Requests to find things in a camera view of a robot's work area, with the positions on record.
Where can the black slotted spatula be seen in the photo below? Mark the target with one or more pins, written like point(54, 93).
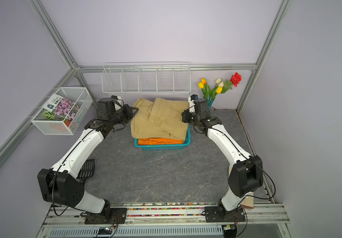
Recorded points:
point(87, 170)

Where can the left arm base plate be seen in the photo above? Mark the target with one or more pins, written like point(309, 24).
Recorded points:
point(108, 216)

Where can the teal plastic basket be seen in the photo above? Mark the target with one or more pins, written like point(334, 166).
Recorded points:
point(186, 142)

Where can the glass flower vase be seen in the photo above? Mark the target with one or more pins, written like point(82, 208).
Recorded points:
point(210, 104)

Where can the purple potted flowers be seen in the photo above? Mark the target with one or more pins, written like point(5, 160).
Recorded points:
point(66, 111)

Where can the white wire side basket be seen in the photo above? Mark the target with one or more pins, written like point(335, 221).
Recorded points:
point(45, 119)

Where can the khaki pants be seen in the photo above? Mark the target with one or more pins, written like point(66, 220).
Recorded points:
point(159, 119)

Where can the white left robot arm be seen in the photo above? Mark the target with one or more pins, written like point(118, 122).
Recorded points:
point(59, 184)

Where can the artificial tulips and rose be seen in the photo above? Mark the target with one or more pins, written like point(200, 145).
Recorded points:
point(220, 87)

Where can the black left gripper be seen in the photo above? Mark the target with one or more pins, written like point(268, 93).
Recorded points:
point(128, 109)

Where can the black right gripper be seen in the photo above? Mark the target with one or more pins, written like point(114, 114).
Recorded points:
point(187, 115)

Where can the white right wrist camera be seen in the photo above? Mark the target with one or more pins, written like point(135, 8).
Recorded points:
point(191, 102)

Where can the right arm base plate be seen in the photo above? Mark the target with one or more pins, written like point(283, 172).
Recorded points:
point(217, 214)

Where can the white wire wall shelf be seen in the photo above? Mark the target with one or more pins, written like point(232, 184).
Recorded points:
point(146, 77)

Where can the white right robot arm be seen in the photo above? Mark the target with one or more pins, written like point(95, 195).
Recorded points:
point(235, 154)

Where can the orange pants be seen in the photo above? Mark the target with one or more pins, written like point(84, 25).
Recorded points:
point(158, 141)

